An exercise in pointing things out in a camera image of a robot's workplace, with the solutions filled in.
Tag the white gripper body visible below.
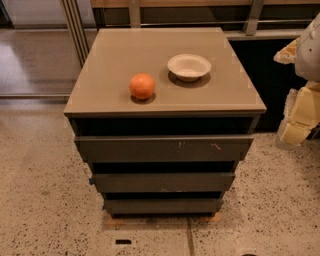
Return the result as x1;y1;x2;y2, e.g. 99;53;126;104
290;82;320;131

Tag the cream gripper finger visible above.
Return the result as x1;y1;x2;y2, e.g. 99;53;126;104
280;123;311;145

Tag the grey bottom drawer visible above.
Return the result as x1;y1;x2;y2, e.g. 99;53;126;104
104;198;223;215

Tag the grey drawer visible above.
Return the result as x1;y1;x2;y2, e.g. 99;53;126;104
74;135;253;163
104;198;223;215
92;173;235;193

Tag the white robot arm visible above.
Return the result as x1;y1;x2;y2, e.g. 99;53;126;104
273;14;320;150

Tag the grey drawer cabinet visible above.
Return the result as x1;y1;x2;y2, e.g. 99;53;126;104
64;28;266;201

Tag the grey middle drawer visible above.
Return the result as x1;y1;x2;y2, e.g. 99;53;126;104
92;173;235;193

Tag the grey top drawer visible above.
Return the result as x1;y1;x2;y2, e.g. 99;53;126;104
74;135;253;163

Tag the black object at right edge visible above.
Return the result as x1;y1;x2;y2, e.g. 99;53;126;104
307;123;320;140

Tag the white paper bowl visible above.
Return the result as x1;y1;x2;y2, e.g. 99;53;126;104
167;54;211;82

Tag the orange fruit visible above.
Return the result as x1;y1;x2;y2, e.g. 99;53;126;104
129;73;155;100

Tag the metal railing frame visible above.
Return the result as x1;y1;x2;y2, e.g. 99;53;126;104
61;0;320;63

